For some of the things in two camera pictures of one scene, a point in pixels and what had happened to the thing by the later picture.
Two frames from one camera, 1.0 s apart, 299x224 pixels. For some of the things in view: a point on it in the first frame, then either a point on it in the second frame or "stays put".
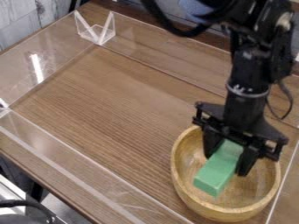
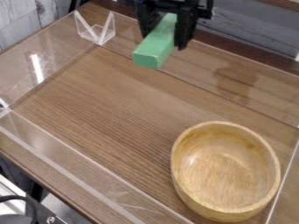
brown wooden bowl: [248, 195] stays put
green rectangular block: [220, 170] to [154, 50]
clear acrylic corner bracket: [97, 33] stays put
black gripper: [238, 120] to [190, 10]
